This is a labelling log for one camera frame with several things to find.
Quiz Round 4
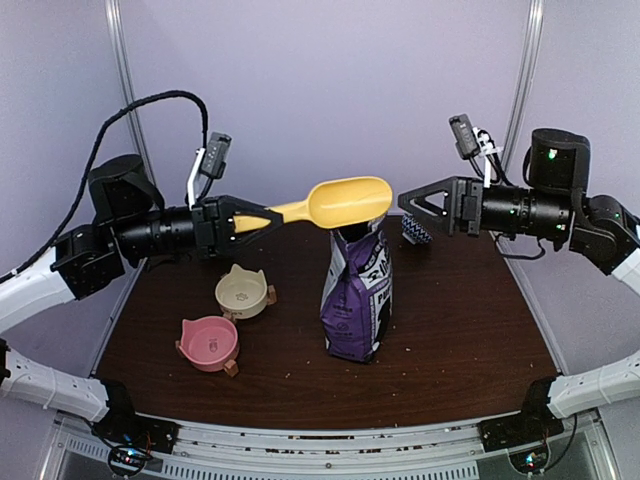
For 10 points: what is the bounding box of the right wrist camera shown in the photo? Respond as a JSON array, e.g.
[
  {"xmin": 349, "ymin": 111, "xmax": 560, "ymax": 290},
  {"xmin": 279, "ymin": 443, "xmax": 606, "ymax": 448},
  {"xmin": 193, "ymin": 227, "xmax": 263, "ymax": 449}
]
[{"xmin": 448, "ymin": 114, "xmax": 504, "ymax": 187}]

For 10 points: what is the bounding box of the cream cat-ear pet bowl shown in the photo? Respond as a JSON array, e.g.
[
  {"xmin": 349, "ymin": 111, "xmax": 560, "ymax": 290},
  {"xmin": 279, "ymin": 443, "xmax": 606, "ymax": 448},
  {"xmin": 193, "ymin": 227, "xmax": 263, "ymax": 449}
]
[{"xmin": 214, "ymin": 264, "xmax": 277, "ymax": 321}]

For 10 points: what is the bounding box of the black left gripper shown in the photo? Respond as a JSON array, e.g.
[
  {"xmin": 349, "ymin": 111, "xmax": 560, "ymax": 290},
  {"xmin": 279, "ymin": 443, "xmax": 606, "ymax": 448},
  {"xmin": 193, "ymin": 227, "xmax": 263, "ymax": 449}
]
[{"xmin": 113, "ymin": 193, "xmax": 283, "ymax": 261}]

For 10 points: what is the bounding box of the pink cat-ear pet bowl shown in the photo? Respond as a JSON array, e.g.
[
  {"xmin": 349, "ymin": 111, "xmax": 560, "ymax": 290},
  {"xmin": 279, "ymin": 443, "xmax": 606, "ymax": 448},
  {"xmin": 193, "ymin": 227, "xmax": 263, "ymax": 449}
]
[{"xmin": 175, "ymin": 316, "xmax": 240, "ymax": 378}]

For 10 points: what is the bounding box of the right aluminium frame post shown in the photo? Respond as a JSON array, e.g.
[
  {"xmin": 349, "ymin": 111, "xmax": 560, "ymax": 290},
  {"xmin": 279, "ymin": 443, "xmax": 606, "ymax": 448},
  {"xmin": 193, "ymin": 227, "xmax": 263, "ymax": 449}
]
[{"xmin": 502, "ymin": 0, "xmax": 545, "ymax": 171}]

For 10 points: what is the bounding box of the black braided left cable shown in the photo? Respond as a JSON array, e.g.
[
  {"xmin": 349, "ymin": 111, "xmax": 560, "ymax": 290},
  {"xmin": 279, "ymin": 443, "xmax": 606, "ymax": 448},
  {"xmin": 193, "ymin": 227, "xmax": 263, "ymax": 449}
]
[{"xmin": 0, "ymin": 90, "xmax": 209, "ymax": 281}]

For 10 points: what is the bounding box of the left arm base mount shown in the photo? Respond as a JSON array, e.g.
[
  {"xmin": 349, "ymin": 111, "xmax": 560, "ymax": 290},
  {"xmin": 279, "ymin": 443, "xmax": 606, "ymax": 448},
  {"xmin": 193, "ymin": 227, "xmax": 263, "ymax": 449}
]
[{"xmin": 88, "ymin": 415, "xmax": 179, "ymax": 479}]

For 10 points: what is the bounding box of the yellow plastic scoop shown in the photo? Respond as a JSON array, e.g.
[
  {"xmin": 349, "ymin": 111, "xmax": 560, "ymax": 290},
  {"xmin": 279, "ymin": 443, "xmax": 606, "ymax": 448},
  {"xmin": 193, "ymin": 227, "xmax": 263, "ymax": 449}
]
[{"xmin": 228, "ymin": 176, "xmax": 393, "ymax": 234}]

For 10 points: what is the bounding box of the blue white patterned bowl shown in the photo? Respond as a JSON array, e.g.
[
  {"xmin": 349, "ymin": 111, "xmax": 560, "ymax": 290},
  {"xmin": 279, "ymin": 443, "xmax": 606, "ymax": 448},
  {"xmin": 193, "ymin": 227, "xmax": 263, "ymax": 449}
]
[{"xmin": 401, "ymin": 213, "xmax": 432, "ymax": 245}]

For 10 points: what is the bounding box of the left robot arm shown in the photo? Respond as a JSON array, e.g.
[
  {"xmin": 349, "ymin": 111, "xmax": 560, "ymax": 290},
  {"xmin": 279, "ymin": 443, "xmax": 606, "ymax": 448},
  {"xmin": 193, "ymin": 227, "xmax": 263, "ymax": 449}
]
[{"xmin": 1, "ymin": 154, "xmax": 285, "ymax": 444}]

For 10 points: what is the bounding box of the purple pet food bag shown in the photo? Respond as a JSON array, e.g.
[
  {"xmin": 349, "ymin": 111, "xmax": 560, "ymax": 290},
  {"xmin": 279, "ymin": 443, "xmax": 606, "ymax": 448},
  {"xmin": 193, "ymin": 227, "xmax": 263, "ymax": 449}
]
[{"xmin": 320, "ymin": 217, "xmax": 393, "ymax": 364}]

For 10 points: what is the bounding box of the aluminium frame post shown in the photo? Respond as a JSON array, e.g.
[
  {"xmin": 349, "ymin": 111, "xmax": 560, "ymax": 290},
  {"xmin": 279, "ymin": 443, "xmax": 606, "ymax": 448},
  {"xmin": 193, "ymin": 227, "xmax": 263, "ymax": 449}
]
[
  {"xmin": 502, "ymin": 0, "xmax": 545, "ymax": 171},
  {"xmin": 104, "ymin": 0, "xmax": 150, "ymax": 170}
]

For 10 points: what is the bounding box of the front aluminium rail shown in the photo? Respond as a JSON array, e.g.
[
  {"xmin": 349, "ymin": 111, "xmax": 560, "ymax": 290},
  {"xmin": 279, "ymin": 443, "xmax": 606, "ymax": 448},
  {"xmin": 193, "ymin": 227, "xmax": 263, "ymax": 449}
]
[{"xmin": 54, "ymin": 418, "xmax": 601, "ymax": 480}]

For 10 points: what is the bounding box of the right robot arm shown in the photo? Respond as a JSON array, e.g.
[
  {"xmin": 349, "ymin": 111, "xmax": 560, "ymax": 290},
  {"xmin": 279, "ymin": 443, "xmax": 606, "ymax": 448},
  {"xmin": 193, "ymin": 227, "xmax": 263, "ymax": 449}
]
[{"xmin": 398, "ymin": 128, "xmax": 639, "ymax": 442}]

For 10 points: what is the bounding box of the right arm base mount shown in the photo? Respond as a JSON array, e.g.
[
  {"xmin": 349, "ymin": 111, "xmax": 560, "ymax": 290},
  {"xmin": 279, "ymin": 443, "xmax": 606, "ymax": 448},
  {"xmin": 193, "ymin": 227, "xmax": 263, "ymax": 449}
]
[{"xmin": 478, "ymin": 413, "xmax": 564, "ymax": 476}]

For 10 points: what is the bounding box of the left aluminium frame post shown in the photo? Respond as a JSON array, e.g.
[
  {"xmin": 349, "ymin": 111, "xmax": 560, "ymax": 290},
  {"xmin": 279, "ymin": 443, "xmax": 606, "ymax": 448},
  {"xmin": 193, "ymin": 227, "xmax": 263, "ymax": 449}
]
[{"xmin": 104, "ymin": 0, "xmax": 150, "ymax": 170}]

